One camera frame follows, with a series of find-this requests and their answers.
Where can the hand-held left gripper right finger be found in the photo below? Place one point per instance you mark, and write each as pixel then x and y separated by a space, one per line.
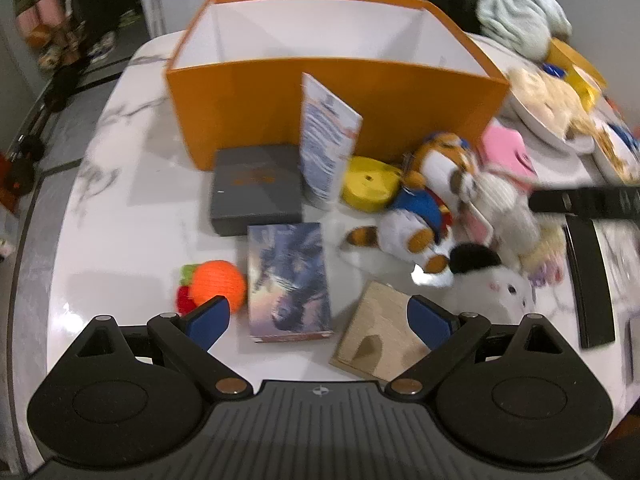
pixel 427 321

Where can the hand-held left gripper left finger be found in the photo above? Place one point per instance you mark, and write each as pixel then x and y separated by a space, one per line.
pixel 207 320

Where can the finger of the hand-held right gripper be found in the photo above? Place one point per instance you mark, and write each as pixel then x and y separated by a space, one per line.
pixel 575 202

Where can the brown wooden block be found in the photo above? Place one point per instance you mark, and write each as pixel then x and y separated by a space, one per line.
pixel 370 335

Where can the pink snap wallet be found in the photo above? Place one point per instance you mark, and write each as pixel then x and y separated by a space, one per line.
pixel 505 152

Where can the dragon picture card box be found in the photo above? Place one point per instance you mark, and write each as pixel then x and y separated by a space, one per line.
pixel 290 285

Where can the grey box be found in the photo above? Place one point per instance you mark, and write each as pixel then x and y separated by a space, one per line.
pixel 255 195

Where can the orange cardboard box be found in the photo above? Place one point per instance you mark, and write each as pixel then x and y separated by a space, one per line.
pixel 240 105

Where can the orange knitted fruit toy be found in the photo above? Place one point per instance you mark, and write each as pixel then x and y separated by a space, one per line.
pixel 215 282

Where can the cream purple plush toy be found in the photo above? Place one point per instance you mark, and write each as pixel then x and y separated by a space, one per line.
pixel 545 250

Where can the white black-eared plush toy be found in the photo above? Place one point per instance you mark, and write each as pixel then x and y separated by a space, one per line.
pixel 480 287

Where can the white plate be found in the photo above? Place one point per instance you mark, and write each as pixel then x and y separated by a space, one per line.
pixel 617 152
pixel 545 132

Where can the white rabbit plush toy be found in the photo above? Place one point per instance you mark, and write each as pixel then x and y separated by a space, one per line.
pixel 500 205

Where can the crisp yellow flatbread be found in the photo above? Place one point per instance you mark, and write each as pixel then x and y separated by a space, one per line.
pixel 577 122

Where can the tiger plush toy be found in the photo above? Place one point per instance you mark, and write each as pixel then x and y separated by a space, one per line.
pixel 420 210

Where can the pale folded flatbread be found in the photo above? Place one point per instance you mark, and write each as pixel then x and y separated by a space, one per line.
pixel 537 92

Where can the blue small object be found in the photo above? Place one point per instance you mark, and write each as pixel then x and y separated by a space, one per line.
pixel 553 70

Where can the yellow box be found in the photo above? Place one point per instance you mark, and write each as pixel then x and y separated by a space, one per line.
pixel 577 67

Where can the light green fleece blanket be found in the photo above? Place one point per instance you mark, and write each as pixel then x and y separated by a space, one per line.
pixel 520 15

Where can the white printed tube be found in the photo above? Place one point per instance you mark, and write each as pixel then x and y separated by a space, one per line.
pixel 325 140

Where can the black dumbbell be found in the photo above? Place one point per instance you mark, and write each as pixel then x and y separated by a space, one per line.
pixel 31 147

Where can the pair of sneakers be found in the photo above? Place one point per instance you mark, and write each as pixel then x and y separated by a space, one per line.
pixel 104 46

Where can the pink bag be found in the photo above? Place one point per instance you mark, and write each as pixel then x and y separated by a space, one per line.
pixel 40 12

